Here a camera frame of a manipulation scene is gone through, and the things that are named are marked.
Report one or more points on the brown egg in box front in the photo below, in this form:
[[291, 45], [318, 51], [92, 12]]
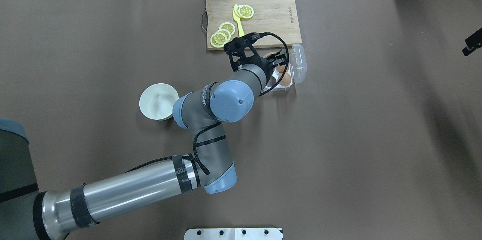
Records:
[[286, 80]]

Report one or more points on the brown egg in box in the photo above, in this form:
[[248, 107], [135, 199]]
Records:
[[282, 68], [286, 80]]

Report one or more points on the white ceramic bowl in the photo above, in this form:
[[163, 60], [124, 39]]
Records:
[[156, 101]]

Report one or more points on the bamboo cutting board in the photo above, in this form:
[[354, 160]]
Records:
[[277, 16]]

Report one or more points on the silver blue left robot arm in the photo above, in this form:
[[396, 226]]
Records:
[[28, 214]]

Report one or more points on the lemon slice middle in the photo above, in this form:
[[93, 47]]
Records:
[[226, 33]]

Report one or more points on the lemon slice by knife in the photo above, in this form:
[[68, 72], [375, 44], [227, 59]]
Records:
[[244, 11]]

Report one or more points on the brown egg from bowl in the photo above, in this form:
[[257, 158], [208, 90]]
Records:
[[267, 55]]

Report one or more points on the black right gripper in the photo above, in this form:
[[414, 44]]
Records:
[[264, 63]]

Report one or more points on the brown egg in box rear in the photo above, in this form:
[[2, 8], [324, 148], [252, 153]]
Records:
[[282, 68]]

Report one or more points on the lemon slice top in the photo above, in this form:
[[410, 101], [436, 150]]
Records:
[[218, 40]]

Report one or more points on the clear plastic egg box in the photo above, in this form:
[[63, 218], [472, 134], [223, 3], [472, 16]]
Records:
[[297, 69]]

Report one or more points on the white column base mount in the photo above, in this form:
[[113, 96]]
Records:
[[234, 234]]

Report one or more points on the yellow plastic knife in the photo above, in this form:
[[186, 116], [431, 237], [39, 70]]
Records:
[[237, 19]]

